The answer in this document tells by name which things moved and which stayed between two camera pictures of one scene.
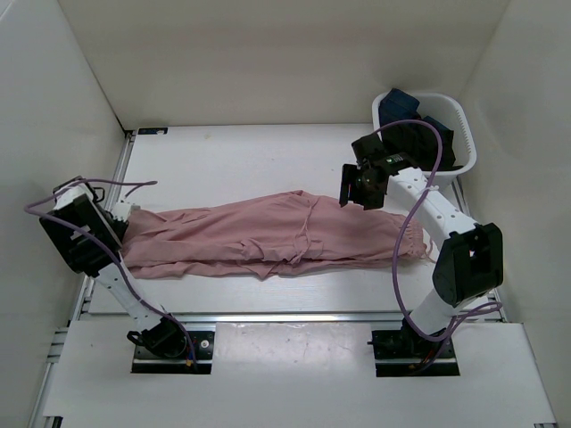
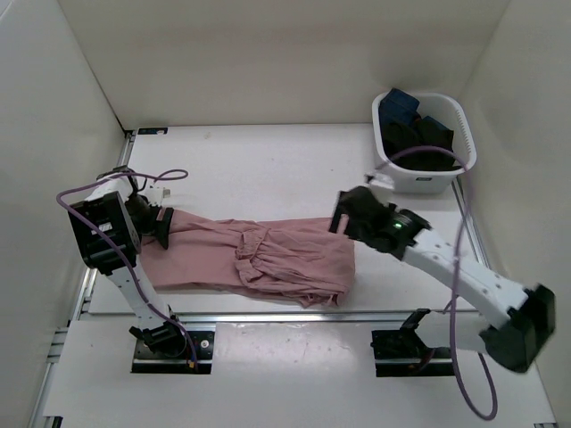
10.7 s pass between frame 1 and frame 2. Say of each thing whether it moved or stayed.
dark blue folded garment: stayed
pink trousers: moved
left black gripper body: moved
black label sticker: stayed
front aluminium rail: stayed
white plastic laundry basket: stayed
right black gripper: moved
